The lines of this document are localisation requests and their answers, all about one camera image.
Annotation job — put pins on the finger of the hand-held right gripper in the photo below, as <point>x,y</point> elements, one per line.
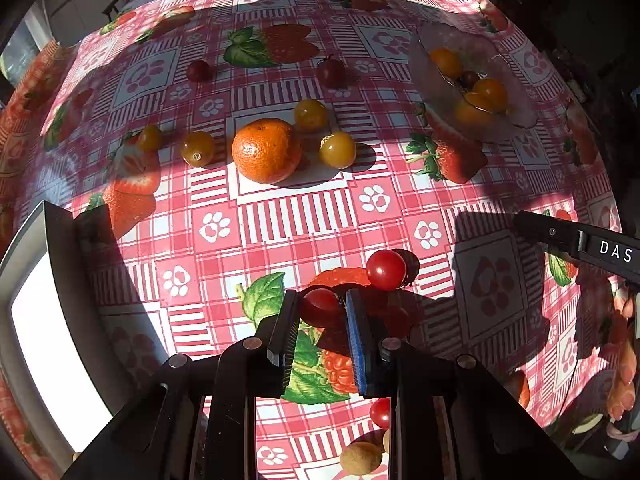
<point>547,234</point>

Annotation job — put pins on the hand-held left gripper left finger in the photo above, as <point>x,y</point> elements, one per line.
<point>284,332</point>

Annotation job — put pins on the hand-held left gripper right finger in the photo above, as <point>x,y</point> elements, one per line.
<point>358,347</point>

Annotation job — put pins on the large orange mandarin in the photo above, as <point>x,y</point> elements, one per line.
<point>263,150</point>

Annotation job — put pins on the white cardboard tray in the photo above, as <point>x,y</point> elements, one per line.
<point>45,335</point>

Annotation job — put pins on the person's right hand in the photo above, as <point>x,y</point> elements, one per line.
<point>624,360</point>

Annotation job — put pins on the yellow cherry tomato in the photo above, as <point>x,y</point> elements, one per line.
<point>386,440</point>
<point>150,137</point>
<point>490,93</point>
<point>310,115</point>
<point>471,114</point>
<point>446,62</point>
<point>337,150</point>
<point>197,148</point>

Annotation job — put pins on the red checked strawberry tablecloth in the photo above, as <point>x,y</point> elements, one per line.
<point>280,220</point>

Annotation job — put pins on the clear glass bowl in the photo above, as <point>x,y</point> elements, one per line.
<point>510,110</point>

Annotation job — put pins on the dark red cherry tomato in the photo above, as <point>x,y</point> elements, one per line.
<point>469,78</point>
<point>198,70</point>
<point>330,71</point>

